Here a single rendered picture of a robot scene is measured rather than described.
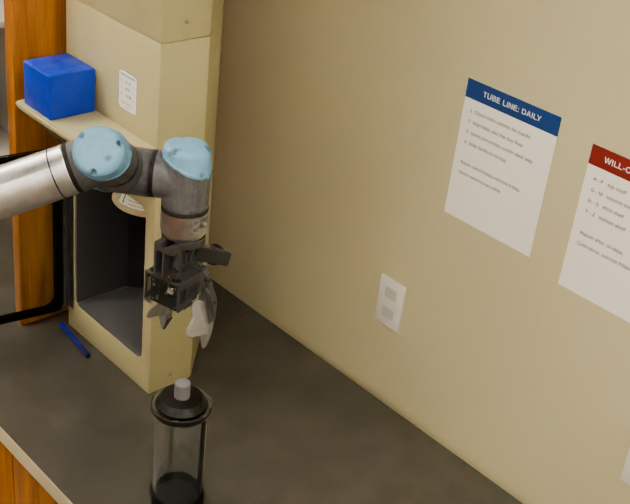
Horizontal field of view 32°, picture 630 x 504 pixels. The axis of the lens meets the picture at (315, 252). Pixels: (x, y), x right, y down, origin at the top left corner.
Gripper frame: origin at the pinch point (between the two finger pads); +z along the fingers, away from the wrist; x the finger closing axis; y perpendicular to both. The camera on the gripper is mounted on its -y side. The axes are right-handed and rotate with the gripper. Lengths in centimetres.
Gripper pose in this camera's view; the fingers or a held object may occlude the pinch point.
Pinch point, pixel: (186, 331)
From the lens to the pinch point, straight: 186.1
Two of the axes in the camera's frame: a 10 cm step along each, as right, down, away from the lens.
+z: -1.0, 8.7, 4.9
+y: -5.4, 3.6, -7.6
